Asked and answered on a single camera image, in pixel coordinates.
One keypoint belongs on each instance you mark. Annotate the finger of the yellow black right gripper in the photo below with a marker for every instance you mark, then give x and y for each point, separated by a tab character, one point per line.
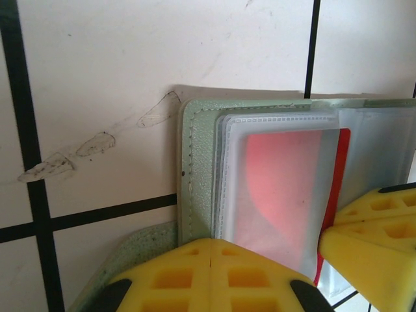
373	260
383	204

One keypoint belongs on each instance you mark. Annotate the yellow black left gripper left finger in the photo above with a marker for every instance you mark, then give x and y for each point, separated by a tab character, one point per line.
169	282

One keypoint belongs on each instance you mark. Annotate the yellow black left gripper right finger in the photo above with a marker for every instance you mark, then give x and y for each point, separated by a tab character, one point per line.
256	282

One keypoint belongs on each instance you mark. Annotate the red VIP card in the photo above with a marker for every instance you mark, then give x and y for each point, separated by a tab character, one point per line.
344	162

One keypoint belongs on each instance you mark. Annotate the pale green card holder wallet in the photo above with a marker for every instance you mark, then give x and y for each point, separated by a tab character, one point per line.
198	162

